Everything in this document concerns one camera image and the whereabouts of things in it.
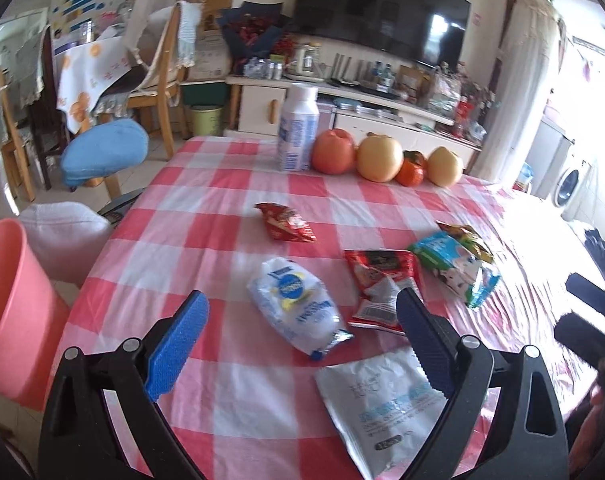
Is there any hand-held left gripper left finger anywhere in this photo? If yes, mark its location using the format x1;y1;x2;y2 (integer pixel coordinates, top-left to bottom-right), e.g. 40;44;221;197
37;289;210;480

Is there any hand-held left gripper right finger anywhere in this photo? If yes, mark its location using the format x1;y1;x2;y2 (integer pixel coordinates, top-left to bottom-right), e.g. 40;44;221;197
395;286;569;480

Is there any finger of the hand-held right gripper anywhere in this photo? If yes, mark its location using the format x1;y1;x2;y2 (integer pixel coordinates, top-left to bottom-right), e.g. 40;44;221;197
564;271;605;322
553;311;605;367

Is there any red snack packet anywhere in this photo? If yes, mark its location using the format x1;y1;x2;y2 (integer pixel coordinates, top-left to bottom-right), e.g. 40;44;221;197
343;248;426;336

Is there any silver white pouch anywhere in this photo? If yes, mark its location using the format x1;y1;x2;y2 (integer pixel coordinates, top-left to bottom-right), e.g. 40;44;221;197
315;347;452;480

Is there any blue snack wrapper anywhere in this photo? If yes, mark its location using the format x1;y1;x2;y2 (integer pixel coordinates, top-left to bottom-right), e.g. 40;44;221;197
407;230;502;310

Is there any yellow green snack wrapper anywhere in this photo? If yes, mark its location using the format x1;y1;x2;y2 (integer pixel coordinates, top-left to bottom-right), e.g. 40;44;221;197
435;220;495;264

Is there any white snack bag blue logo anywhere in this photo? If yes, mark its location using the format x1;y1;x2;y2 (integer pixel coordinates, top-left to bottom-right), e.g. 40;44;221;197
246;255;355;362

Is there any pink plastic bucket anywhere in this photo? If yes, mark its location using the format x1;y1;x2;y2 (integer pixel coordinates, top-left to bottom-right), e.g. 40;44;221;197
0;217;72;412

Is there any small red wrapper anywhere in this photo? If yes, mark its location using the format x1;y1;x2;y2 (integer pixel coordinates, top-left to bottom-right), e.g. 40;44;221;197
254;202;319;245

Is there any white washing machine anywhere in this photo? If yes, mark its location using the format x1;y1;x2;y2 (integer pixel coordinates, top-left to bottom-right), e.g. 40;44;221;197
549;156;597;209

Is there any red checkered tablecloth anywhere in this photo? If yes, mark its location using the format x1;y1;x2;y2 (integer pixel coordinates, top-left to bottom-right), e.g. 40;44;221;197
65;135;603;480

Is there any white cushioned stool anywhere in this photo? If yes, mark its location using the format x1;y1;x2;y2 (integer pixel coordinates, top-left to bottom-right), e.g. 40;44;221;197
18;201;114;287

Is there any yellow pear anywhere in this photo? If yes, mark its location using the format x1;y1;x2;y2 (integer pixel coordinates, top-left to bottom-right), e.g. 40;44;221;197
357;133;405;184
427;145;465;189

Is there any blue cushioned chair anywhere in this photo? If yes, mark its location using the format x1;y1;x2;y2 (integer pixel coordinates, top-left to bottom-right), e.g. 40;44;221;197
59;118;150;192

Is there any red apple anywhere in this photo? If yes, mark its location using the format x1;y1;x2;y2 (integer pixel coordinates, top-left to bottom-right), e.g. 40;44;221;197
311;128;358;176

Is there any cloth covered air conditioner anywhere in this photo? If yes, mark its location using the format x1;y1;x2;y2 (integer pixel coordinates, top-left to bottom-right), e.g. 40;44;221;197
474;0;567;182

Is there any green waste bin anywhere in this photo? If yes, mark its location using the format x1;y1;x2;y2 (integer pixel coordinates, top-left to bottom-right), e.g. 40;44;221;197
188;103;224;137

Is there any cream television cabinet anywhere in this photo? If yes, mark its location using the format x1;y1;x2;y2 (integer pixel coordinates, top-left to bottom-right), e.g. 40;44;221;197
225;72;484;162

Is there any white plastic bottle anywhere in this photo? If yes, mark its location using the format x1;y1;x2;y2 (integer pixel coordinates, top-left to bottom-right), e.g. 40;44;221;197
276;83;320;174

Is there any clear plastic bag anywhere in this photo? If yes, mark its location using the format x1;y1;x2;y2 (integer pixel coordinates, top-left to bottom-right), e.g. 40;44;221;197
425;62;463;121

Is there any light wooden chair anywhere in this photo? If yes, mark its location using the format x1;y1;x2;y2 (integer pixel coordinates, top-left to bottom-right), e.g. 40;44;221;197
126;1;204;159
0;67;38;202

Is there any orange print cloth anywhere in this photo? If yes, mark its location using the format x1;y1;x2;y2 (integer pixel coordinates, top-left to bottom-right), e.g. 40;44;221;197
56;35;133;134

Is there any black router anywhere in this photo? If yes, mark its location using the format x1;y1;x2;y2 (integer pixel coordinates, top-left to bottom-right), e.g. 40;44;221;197
331;52;398;95

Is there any glass kettle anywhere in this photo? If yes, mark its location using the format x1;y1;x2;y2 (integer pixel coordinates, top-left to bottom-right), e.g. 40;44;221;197
286;42;326;82

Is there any dark blue flower bouquet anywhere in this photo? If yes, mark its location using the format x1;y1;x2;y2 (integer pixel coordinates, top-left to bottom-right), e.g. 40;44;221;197
216;2;293;73

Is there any black television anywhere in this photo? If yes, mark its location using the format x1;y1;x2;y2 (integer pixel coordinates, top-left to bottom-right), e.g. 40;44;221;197
294;0;472;67

